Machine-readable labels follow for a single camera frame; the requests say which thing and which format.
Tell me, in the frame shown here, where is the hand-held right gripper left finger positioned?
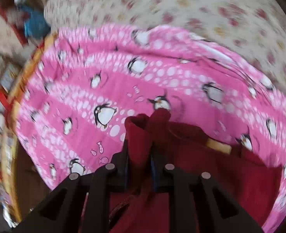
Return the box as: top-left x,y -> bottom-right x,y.
12,138 -> 130,233

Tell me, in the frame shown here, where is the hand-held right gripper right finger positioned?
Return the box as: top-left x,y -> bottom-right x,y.
150,148 -> 265,233

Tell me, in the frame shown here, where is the dark red knit sweater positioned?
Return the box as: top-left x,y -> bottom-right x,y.
81,109 -> 283,233

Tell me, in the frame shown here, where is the pink penguin print blanket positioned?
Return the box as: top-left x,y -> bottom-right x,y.
14,24 -> 286,233

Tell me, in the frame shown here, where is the red and yellow blanket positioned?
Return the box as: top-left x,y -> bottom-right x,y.
0,33 -> 58,226

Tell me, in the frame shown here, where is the floral bed sheet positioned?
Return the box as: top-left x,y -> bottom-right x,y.
43,0 -> 286,97

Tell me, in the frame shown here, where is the blue bag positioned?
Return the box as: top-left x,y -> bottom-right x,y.
18,3 -> 51,39

